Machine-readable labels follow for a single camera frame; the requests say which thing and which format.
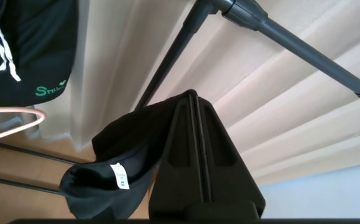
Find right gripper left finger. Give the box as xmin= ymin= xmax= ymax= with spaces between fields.
xmin=148 ymin=95 xmax=204 ymax=218

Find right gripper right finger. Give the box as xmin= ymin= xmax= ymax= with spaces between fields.
xmin=196 ymin=96 xmax=266 ymax=218

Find black garment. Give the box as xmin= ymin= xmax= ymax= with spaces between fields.
xmin=58 ymin=89 xmax=199 ymax=220

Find pink clothes hanger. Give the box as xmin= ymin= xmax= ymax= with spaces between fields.
xmin=0 ymin=107 xmax=46 ymax=146

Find black shorts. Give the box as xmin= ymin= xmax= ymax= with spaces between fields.
xmin=0 ymin=0 xmax=80 ymax=108

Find black clothes rack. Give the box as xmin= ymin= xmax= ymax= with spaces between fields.
xmin=0 ymin=0 xmax=360 ymax=197

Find beige curtain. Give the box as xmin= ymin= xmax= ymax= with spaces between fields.
xmin=21 ymin=0 xmax=360 ymax=187

